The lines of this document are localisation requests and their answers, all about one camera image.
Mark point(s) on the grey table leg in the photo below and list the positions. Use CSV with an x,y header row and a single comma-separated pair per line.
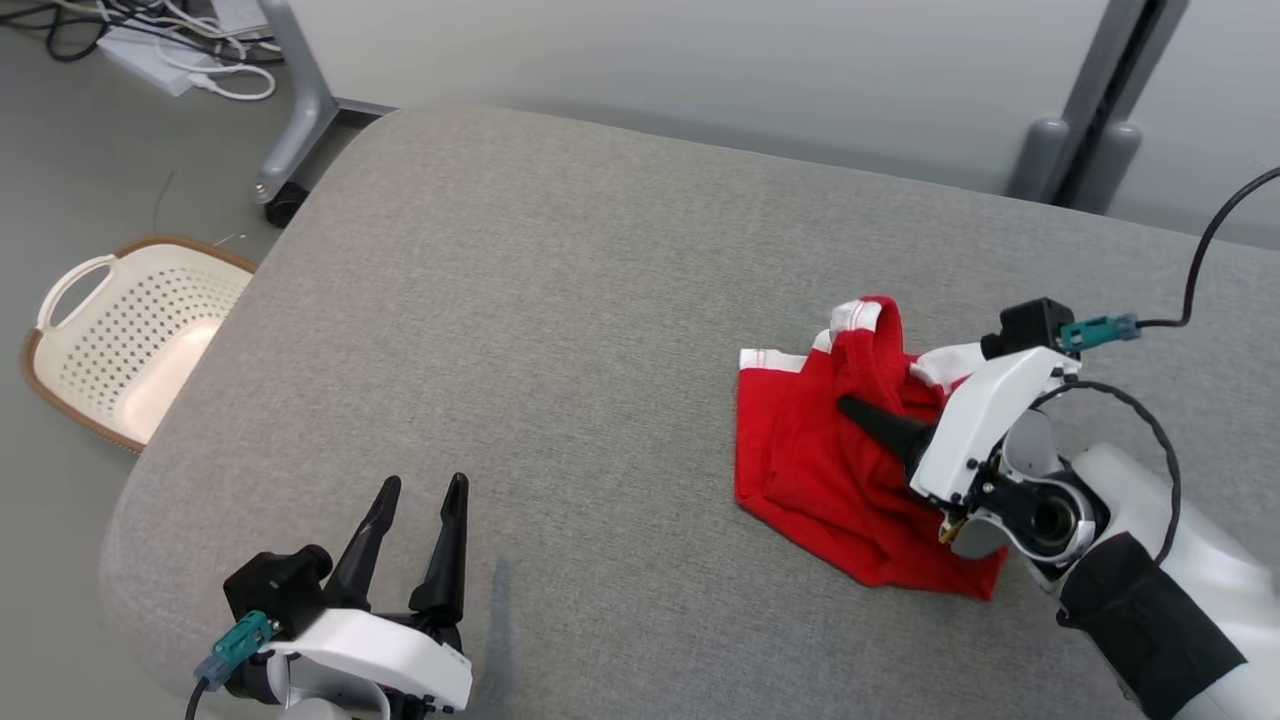
x,y
300,110

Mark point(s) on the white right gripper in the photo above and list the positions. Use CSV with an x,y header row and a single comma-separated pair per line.
x,y
970,430

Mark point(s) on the cream perforated laundry basket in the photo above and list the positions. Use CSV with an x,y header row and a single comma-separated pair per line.
x,y
120,340

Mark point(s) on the grey metal partition post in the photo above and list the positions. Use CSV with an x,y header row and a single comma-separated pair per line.
x,y
1105,75

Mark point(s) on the small white flat box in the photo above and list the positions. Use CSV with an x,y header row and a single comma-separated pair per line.
x,y
240,12

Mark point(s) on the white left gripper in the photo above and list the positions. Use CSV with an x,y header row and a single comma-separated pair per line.
x,y
400,650

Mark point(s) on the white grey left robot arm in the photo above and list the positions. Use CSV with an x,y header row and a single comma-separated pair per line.
x,y
315,712

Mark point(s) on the white power adapter box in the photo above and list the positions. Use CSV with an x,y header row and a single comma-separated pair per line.
x,y
150,55

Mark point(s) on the red shorts white side stripes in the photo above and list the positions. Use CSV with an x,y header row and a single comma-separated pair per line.
x,y
800,470

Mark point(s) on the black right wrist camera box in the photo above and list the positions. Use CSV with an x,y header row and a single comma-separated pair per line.
x,y
1025,325

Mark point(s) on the grey rounded post foot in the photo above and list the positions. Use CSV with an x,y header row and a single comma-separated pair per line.
x,y
1110,170
1040,160

